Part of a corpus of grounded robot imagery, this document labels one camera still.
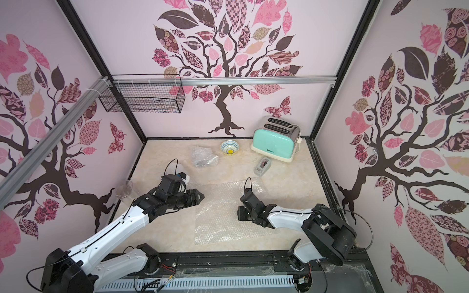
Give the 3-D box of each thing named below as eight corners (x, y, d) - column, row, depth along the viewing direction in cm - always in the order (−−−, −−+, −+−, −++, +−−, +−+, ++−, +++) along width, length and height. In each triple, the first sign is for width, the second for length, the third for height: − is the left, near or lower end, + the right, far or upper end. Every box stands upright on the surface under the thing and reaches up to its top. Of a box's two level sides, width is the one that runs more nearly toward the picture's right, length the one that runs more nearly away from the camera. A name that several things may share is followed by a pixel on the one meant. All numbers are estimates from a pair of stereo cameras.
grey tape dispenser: (252, 172, 105) (253, 168, 102) (264, 160, 111) (265, 156, 108) (260, 177, 103) (260, 173, 100) (271, 165, 109) (272, 160, 105)
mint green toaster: (252, 150, 115) (254, 131, 102) (264, 134, 125) (267, 114, 112) (289, 166, 107) (296, 146, 94) (298, 147, 117) (305, 128, 104)
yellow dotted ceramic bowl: (220, 155, 113) (220, 151, 111) (221, 144, 120) (221, 140, 117) (239, 155, 113) (239, 151, 111) (239, 144, 120) (239, 140, 117)
